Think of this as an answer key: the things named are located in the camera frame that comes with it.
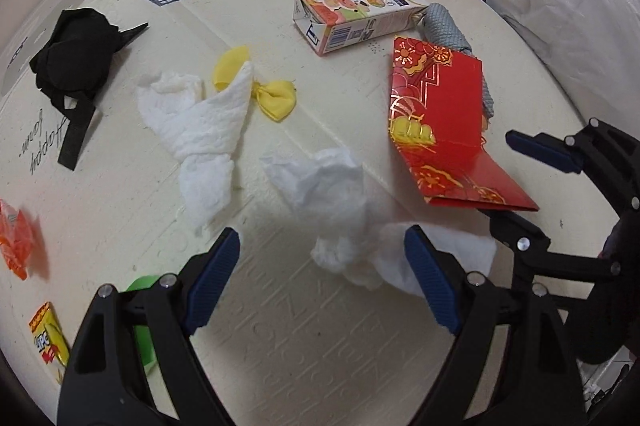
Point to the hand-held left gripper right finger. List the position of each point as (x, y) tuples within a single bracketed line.
[(431, 281)]

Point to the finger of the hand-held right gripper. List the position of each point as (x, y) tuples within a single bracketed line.
[(517, 233), (545, 150)]

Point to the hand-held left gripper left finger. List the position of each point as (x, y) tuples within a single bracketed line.
[(215, 278)]

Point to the green plastic scrap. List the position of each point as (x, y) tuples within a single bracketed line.
[(146, 346)]

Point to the red gold-printed envelope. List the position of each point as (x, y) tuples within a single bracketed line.
[(440, 105)]

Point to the white tissue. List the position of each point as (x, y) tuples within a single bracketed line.
[(330, 186)]

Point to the white paper towel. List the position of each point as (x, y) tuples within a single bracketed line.
[(210, 130)]

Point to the grey cloth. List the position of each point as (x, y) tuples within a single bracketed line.
[(445, 25)]

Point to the yellow deflated balloon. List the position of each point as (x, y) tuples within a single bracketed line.
[(272, 98)]

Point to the printed cardboard carton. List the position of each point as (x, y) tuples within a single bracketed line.
[(350, 13)]

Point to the black cloth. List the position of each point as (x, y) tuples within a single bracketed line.
[(75, 50)]

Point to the printed play mat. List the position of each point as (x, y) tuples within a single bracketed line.
[(300, 356)]

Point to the white duvet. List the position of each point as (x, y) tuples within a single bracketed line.
[(565, 5)]

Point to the yellow snack packet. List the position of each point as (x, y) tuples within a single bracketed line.
[(47, 336)]

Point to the orange plastic wrapper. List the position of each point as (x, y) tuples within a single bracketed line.
[(15, 241)]

